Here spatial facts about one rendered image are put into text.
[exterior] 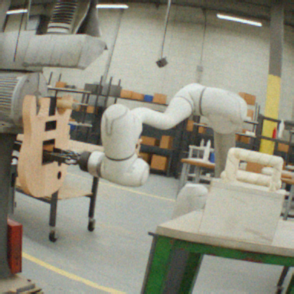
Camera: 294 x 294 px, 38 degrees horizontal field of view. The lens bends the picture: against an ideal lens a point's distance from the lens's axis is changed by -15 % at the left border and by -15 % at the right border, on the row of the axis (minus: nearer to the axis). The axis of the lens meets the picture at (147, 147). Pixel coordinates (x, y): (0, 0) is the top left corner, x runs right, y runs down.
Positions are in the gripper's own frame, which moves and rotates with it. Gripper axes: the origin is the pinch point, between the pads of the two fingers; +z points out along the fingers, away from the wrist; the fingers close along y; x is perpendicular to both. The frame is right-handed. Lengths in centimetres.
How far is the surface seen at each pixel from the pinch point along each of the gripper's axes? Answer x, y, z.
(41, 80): 27.0, 11.8, 17.1
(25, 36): 48, 5, 28
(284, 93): 20, 1097, 4
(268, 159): 15, -10, -85
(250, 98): 15, 384, -10
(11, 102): 17.9, -3.8, 22.6
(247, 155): 15, -11, -78
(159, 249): -20, -17, -56
